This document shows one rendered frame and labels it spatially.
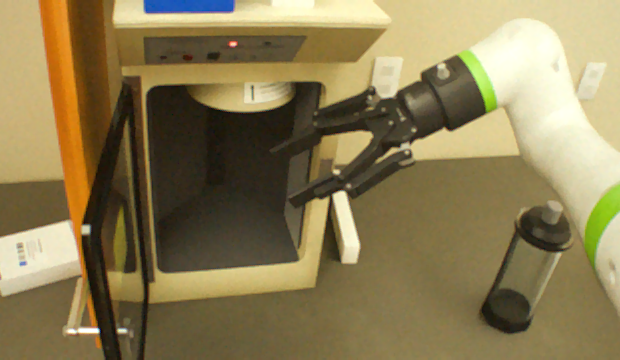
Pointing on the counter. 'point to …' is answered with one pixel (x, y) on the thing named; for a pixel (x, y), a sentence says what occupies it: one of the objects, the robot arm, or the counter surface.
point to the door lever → (79, 313)
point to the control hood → (334, 37)
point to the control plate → (160, 46)
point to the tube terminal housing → (229, 283)
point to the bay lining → (226, 151)
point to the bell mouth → (243, 95)
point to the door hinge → (142, 169)
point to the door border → (96, 242)
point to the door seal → (103, 220)
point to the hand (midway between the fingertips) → (299, 170)
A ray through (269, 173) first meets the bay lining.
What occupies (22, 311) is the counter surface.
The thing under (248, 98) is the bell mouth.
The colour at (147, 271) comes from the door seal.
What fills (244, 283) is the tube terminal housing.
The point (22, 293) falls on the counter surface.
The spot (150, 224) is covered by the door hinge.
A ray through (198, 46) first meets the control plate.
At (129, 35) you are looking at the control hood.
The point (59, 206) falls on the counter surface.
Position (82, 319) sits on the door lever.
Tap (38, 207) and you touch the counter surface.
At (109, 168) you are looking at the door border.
